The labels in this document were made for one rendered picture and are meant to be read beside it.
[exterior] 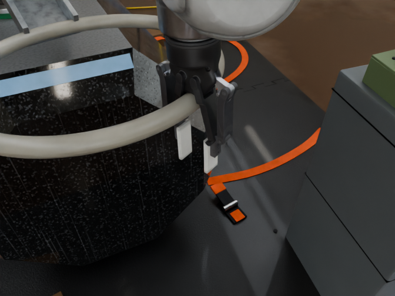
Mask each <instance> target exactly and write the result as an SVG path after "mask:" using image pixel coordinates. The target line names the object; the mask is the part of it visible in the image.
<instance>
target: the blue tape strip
mask: <svg viewBox="0 0 395 296"><path fill-rule="evenodd" d="M131 68H134V67H133V63H132V60H131V56H130V53H127V54H124V55H119V56H114V57H110V58H105V59H100V60H94V61H90V62H85V63H80V64H76V65H71V66H66V67H62V68H57V69H51V70H46V71H43V72H37V73H32V74H28V75H23V76H18V77H14V78H9V79H4V80H0V97H4V96H9V95H14V94H17V93H22V92H27V91H31V90H36V89H41V88H46V87H49V86H54V85H59V84H63V83H68V82H73V81H76V80H81V79H86V78H91V77H94V76H99V75H104V74H107V73H112V72H117V71H121V70H126V69H131Z"/></svg>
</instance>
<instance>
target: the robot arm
mask: <svg viewBox="0 0 395 296"><path fill-rule="evenodd" d="M299 2H300V0H156V7H157V13H158V24H159V29H160V31H161V32H162V33H163V34H164V35H165V41H166V54H167V60H165V61H163V62H161V63H160V64H158V65H156V70H157V72H158V75H159V79H160V89H161V95H162V107H165V106H166V105H168V104H170V103H172V102H174V101H175V100H177V99H178V98H180V97H181V96H183V95H184V94H185V93H191V94H193V95H194V96H195V99H196V103H197V104H199V106H200V111H201V114H202V118H203V122H204V125H205V130H206V134H207V138H206V139H205V140H204V141H203V147H204V172H205V173H207V174H208V172H210V171H211V170H212V169H213V168H214V167H215V166H216V165H217V156H218V155H219V154H220V152H221V145H223V144H224V143H225V142H227V141H228V140H229V139H230V138H231V137H232V136H233V103H234V95H235V93H236V91H237V88H238V86H237V83H236V82H231V83H228V82H227V81H225V80H224V79H222V78H221V77H222V76H221V72H220V70H219V61H220V56H221V40H223V41H242V40H247V39H251V38H255V37H257V36H260V35H263V34H264V33H266V32H268V31H270V30H272V29H273V28H275V27H276V26H278V25H279V24H280V23H281V22H283V21H284V20H285V19H286V18H287V17H288V16H289V15H290V14H291V12H292V11H293V10H294V9H295V7H296V6H297V4H298V3H299ZM215 86H216V87H217V93H216V88H215ZM216 96H217V97H218V99H217V104H216ZM188 117H189V116H188ZM188 117H187V118H188ZM187 118H185V119H183V120H182V121H181V122H179V123H177V124H175V125H174V128H175V138H176V139H177V140H178V152H179V159H181V160H183V159H184V158H185V157H186V156H187V155H189V154H190V153H191V152H192V137H191V125H190V120H186V119H187ZM185 120H186V121H185Z"/></svg>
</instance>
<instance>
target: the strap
mask: <svg viewBox="0 0 395 296"><path fill-rule="evenodd" d="M155 39H156V40H157V41H159V40H161V39H164V41H165V38H163V37H161V36H158V37H155ZM165 42H166V41H165ZM228 42H230V43H232V44H234V45H235V46H236V47H237V48H238V50H240V53H241V55H242V62H241V64H240V66H239V67H238V68H237V69H236V70H235V71H234V72H233V73H232V74H231V75H229V76H228V77H226V78H225V79H224V80H225V81H227V82H228V83H229V82H230V81H231V80H233V79H234V78H236V77H237V76H238V75H240V74H241V73H242V72H243V70H244V69H245V67H246V66H247V63H248V60H249V57H248V54H247V52H246V50H245V48H244V47H243V46H242V45H241V44H239V43H238V42H236V41H228ZM320 129H321V128H318V129H317V130H316V132H315V133H314V134H313V135H312V136H311V137H310V138H309V139H308V140H306V141H305V142H304V143H302V144H301V145H300V146H298V147H296V148H295V149H293V150H291V151H290V152H288V153H286V154H284V155H282V156H280V157H278V158H276V159H274V160H272V161H270V162H268V163H265V164H263V165H260V166H257V167H254V168H251V169H248V170H244V171H239V172H235V173H230V174H224V175H220V176H215V177H210V178H209V179H208V181H207V183H208V185H213V184H216V183H218V182H220V181H221V182H222V183H224V182H229V181H234V180H240V179H244V178H247V177H252V176H255V175H258V174H261V173H264V172H266V171H269V170H271V169H274V168H276V167H278V166H280V165H282V164H284V163H286V162H288V161H290V160H291V159H294V158H295V157H297V156H298V155H300V154H302V153H303V152H305V151H306V150H308V149H309V148H311V147H312V146H313V145H314V144H316V141H317V138H318V135H319V132H320Z"/></svg>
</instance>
